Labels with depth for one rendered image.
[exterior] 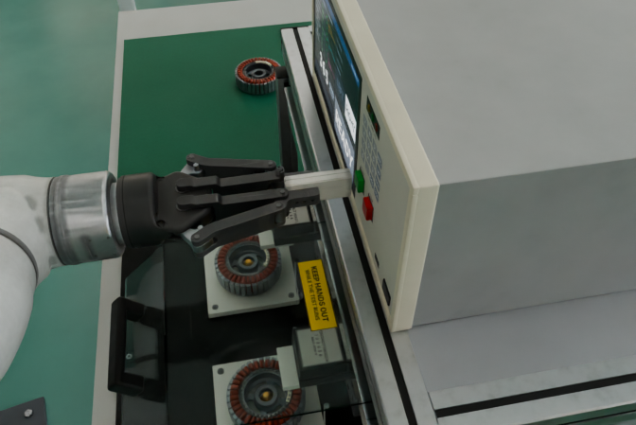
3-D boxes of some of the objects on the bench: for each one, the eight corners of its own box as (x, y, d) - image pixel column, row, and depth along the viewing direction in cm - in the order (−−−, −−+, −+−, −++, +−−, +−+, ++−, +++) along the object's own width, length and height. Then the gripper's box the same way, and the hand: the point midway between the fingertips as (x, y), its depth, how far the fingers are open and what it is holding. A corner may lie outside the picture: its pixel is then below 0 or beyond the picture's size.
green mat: (115, 210, 123) (115, 209, 123) (124, 40, 165) (124, 39, 164) (565, 150, 135) (565, 150, 135) (467, 6, 177) (467, 5, 177)
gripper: (130, 192, 71) (337, 166, 74) (127, 286, 62) (362, 251, 65) (114, 143, 66) (338, 115, 69) (109, 238, 57) (366, 202, 60)
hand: (318, 186), depth 67 cm, fingers closed
